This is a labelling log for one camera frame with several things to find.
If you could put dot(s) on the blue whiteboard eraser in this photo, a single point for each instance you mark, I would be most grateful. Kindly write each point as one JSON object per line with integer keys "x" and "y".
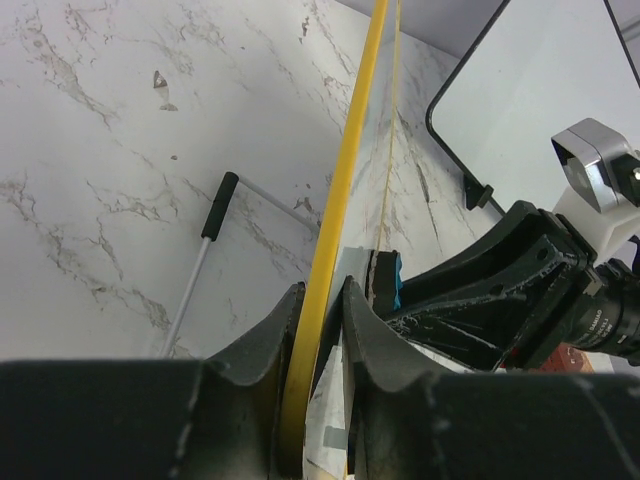
{"x": 383, "y": 281}

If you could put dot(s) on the red power cube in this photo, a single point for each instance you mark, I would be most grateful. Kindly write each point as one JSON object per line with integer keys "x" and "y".
{"x": 566, "y": 359}

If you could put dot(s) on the small whiteboard wire stand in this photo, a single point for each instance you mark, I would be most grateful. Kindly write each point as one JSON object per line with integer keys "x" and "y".
{"x": 253, "y": 246}

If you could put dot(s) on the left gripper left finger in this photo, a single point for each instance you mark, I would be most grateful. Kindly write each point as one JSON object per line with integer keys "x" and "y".
{"x": 210, "y": 418}

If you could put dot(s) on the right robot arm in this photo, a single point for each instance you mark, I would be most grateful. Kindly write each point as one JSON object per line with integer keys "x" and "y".
{"x": 604, "y": 316}

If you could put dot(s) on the black framed large whiteboard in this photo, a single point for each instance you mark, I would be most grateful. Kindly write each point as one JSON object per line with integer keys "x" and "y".
{"x": 536, "y": 69}

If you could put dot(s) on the yellow framed small whiteboard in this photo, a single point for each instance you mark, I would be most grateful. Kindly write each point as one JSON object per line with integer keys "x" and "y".
{"x": 352, "y": 218}

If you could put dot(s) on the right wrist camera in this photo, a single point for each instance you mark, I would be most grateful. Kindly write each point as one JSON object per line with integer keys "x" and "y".
{"x": 602, "y": 199}

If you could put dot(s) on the large whiteboard wire stand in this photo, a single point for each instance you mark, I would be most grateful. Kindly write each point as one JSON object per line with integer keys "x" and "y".
{"x": 478, "y": 196}

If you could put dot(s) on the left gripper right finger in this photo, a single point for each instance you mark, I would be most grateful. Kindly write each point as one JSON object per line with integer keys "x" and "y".
{"x": 415, "y": 419}

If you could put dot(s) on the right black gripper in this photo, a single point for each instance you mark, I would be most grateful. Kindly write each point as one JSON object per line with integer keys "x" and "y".
{"x": 498, "y": 303}

